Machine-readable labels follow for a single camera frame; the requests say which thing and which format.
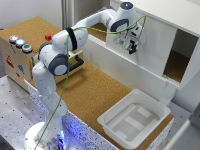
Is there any wooden drawer box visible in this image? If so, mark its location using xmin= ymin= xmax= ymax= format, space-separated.
xmin=0 ymin=16 xmax=85 ymax=92

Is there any white sliding door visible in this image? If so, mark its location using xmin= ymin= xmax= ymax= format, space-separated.
xmin=132 ymin=14 xmax=178 ymax=77

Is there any red button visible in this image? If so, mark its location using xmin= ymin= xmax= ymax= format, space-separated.
xmin=8 ymin=34 xmax=20 ymax=45

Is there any white cabinet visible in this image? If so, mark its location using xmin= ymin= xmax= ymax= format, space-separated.
xmin=81 ymin=0 xmax=200 ymax=107

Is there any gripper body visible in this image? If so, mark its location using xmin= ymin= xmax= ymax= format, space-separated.
xmin=113 ymin=25 xmax=146 ymax=52

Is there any blue button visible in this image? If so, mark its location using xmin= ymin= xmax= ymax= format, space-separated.
xmin=14 ymin=38 xmax=26 ymax=49

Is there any green button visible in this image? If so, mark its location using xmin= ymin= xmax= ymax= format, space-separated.
xmin=21 ymin=43 xmax=33 ymax=54

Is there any black drawer handle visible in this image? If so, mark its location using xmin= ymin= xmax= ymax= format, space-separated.
xmin=67 ymin=54 xmax=85 ymax=73

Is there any pink block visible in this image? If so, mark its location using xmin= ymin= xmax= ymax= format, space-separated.
xmin=44 ymin=33 xmax=53 ymax=42

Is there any white plastic box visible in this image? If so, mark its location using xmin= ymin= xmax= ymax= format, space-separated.
xmin=96 ymin=88 xmax=172 ymax=150

